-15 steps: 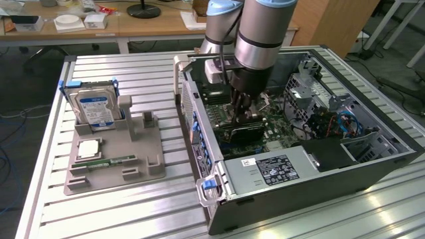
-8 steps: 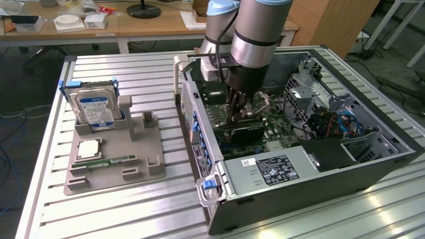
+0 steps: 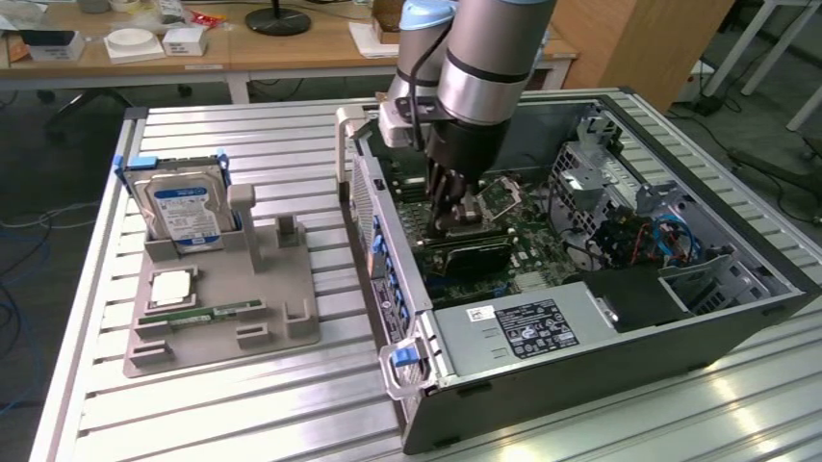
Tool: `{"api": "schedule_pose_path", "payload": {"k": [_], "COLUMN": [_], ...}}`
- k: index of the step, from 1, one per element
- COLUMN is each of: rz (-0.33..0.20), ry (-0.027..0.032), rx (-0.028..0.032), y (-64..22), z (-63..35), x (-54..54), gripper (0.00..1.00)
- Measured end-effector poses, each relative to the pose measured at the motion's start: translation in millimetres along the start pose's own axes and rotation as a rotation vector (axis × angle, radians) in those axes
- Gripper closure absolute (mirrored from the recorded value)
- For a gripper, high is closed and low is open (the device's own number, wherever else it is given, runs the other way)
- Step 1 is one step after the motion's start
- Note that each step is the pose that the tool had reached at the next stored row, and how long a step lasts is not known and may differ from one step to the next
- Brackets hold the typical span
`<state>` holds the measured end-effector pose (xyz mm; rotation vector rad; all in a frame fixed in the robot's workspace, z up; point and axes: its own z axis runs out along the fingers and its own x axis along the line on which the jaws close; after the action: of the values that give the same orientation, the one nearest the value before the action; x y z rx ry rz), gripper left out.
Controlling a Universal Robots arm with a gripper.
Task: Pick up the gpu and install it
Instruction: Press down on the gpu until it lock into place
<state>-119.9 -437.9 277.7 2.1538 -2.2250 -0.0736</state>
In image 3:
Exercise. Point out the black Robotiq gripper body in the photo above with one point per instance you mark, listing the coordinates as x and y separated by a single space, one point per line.
468 149

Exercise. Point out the Nvidia graphics card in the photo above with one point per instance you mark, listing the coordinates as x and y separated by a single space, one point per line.
478 260

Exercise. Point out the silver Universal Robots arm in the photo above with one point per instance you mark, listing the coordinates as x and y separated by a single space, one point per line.
488 58

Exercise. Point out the metal socket cover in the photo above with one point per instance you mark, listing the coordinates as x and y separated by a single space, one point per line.
503 195

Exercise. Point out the black RAM slot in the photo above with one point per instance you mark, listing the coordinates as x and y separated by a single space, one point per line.
407 178

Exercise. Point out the black case lock tab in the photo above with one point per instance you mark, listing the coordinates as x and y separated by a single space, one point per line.
380 186

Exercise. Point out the green motherboard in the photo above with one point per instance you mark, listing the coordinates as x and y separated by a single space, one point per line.
532 236

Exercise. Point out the metal drive cage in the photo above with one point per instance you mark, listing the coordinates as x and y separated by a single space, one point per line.
587 190

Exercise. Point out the white paper stack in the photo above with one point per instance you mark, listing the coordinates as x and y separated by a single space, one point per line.
372 45

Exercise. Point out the grey power supply unit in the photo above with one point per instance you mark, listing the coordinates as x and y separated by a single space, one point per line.
475 346

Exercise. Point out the brown cardboard box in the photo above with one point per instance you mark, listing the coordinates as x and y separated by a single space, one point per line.
386 12

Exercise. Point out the black plastic shroud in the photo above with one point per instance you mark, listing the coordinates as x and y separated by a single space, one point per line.
632 298

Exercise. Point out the wooden cabinet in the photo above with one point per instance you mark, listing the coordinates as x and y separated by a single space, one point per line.
642 48

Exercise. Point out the wooden desk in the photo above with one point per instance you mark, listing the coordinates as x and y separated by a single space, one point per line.
288 53

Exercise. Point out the grey plastic parts rack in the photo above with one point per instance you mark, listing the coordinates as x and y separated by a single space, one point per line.
256 298

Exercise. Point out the black power adapter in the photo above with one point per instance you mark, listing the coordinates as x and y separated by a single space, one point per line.
706 106

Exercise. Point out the black round lamp base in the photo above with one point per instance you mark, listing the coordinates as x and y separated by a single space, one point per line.
279 23

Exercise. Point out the grey disk bay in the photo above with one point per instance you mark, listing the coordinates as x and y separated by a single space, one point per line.
706 289

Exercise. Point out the open black PC case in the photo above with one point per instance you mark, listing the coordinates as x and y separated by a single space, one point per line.
578 394

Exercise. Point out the silver CPU chip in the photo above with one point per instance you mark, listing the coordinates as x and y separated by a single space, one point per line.
169 289

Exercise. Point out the red packet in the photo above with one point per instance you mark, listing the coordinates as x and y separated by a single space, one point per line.
208 21

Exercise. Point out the small white box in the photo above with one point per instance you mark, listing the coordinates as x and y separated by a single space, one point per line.
184 42

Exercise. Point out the black floor stand base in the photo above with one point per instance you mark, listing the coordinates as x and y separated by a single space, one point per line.
790 166

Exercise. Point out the white block round top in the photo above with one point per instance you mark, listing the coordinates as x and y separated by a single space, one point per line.
133 45

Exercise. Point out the black chair base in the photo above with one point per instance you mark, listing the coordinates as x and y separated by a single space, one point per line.
71 108

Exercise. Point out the grey cup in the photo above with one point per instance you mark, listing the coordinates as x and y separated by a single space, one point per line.
92 6

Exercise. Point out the white box black lid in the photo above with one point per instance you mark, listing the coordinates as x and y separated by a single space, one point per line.
51 45

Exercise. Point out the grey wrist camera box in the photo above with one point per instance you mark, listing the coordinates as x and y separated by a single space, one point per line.
395 127

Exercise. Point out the hard disk with blue bracket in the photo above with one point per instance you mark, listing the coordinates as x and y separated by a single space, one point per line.
183 212

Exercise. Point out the white table frame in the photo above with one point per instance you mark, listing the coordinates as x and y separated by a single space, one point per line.
724 69

